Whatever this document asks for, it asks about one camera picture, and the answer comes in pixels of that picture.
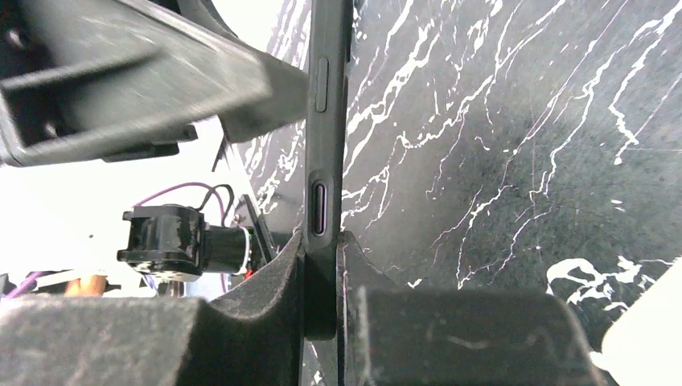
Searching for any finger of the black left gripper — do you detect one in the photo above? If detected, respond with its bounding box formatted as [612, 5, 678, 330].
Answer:
[1, 1, 308, 166]

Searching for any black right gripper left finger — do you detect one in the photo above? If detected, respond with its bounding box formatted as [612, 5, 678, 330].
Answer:
[1, 233, 303, 385]

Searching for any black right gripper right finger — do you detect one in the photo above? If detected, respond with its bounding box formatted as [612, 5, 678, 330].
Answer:
[336, 232, 606, 385]

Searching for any phone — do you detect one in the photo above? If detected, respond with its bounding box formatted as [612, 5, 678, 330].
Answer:
[303, 0, 354, 340]

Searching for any beige pink phone case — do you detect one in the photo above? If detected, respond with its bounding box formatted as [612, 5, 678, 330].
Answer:
[602, 260, 681, 386]

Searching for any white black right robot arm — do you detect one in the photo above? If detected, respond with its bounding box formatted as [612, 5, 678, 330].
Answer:
[1, 205, 605, 385]

